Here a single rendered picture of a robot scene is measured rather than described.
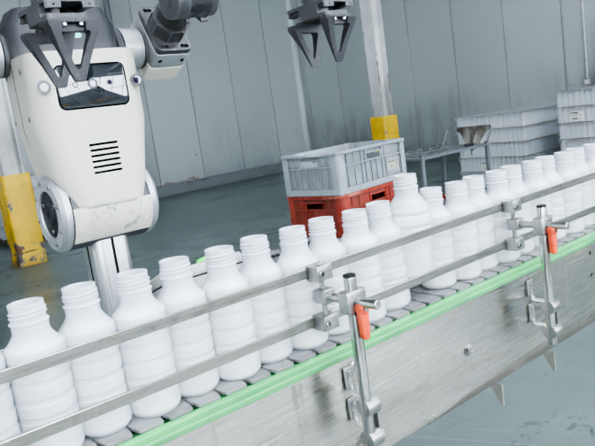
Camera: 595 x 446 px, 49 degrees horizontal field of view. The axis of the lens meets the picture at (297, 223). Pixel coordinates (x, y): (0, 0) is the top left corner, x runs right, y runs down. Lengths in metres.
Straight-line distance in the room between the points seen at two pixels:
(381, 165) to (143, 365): 2.91
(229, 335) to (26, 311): 0.24
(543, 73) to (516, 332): 11.26
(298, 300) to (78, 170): 0.62
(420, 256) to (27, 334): 0.59
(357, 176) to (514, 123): 4.87
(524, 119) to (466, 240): 6.96
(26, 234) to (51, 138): 7.17
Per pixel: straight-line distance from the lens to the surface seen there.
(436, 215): 1.08
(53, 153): 1.35
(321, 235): 0.92
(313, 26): 1.20
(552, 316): 1.21
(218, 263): 0.81
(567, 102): 7.66
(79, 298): 0.74
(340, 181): 3.30
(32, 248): 8.54
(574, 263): 1.38
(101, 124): 1.37
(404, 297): 1.02
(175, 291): 0.79
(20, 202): 8.47
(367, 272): 0.95
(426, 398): 1.06
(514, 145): 8.15
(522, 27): 12.59
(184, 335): 0.79
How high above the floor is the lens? 1.31
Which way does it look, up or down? 9 degrees down
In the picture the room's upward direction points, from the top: 8 degrees counter-clockwise
